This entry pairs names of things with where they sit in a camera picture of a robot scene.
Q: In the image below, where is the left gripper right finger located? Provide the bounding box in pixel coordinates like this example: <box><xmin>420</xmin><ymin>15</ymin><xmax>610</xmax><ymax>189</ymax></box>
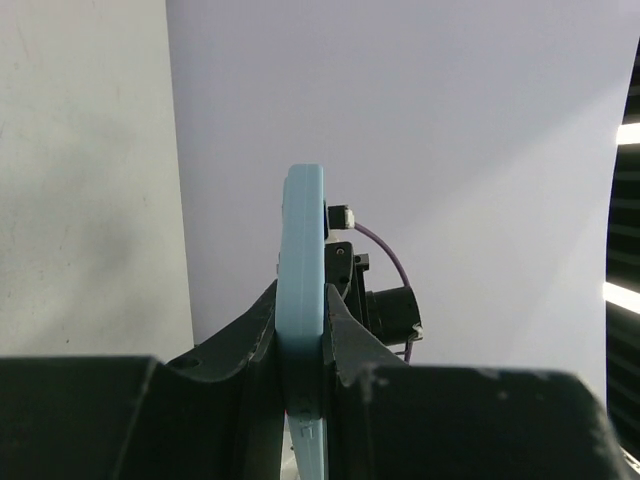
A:
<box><xmin>323</xmin><ymin>285</ymin><xmax>625</xmax><ymax>479</ymax></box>

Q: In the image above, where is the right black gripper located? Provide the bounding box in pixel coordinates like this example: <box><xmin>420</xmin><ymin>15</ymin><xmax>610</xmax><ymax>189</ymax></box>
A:
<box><xmin>324</xmin><ymin>205</ymin><xmax>423</xmax><ymax>350</ymax></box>

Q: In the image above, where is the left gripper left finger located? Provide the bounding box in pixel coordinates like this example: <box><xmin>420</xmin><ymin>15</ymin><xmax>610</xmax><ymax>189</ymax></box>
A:
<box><xmin>1</xmin><ymin>288</ymin><xmax>284</xmax><ymax>479</ymax></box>

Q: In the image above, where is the light blue phone case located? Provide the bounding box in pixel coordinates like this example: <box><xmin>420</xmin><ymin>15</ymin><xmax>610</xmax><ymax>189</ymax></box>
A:
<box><xmin>275</xmin><ymin>164</ymin><xmax>326</xmax><ymax>479</ymax></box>

